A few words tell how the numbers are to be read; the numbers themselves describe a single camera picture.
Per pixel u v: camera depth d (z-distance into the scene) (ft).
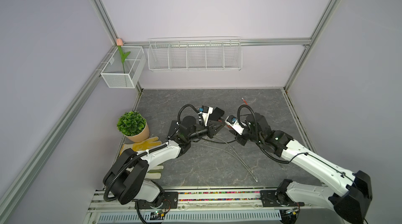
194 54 3.24
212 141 3.08
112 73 2.56
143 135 2.79
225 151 2.92
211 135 2.25
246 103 3.68
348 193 1.28
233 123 2.11
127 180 1.38
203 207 2.40
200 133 2.28
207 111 2.31
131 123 2.71
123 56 3.00
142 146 2.99
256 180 2.59
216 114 3.54
